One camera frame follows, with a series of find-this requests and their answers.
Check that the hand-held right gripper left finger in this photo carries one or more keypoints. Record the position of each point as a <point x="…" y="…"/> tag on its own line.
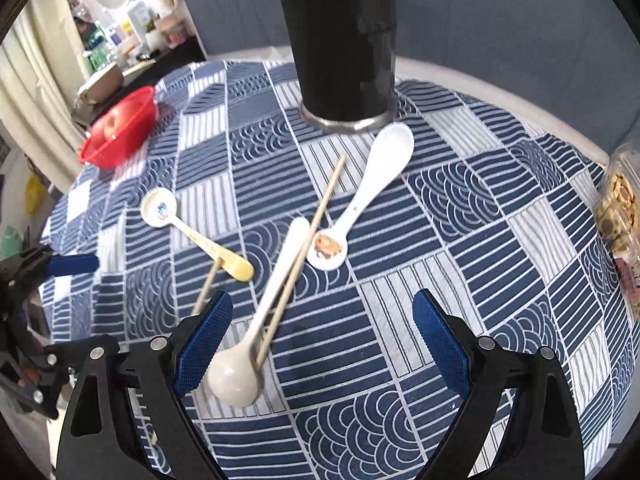
<point x="205" y="345"/>

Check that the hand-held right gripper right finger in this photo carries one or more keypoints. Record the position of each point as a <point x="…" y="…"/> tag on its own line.
<point x="442" y="345"/>

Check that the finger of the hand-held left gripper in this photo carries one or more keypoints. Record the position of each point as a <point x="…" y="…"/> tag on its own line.
<point x="75" y="265"/>
<point x="62" y="352"/>

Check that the plain white spoon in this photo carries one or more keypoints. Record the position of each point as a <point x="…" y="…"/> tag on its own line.
<point x="232" y="375"/>

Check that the wooden chopstick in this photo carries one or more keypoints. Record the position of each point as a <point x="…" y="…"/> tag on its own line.
<point x="207" y="287"/>
<point x="325" y="205"/>

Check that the white spoon with printed bowl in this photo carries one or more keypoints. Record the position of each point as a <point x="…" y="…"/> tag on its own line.
<point x="157" y="207"/>

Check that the white spoon with bear print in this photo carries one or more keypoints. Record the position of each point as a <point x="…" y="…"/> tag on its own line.
<point x="395" y="142"/>

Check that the black cylindrical utensil holder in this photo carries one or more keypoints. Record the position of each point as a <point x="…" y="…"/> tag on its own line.
<point x="340" y="50"/>

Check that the green bottle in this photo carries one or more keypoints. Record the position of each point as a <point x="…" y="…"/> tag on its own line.
<point x="11" y="242"/>

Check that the yellow bag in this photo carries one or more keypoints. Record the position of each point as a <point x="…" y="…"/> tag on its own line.
<point x="36" y="195"/>

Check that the blue patterned tablecloth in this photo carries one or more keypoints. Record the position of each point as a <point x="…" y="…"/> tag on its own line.
<point x="450" y="260"/>

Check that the red plastic bowl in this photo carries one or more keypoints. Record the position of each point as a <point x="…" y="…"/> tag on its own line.
<point x="125" y="140"/>

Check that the red apple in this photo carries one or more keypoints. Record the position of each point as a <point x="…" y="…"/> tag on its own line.
<point x="120" y="120"/>

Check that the beige curtain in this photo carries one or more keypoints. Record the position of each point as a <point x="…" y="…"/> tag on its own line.
<point x="35" y="85"/>

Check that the beige pot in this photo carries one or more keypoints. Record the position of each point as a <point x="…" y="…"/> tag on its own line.
<point x="105" y="82"/>

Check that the clear plastic cookie box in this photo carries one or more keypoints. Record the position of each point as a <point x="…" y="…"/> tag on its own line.
<point x="620" y="210"/>

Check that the cluster of toiletry bottles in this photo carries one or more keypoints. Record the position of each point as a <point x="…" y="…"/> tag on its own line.
<point x="130" y="25"/>

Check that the grey backdrop panel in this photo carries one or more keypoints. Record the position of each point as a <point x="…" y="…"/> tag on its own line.
<point x="500" y="20"/>

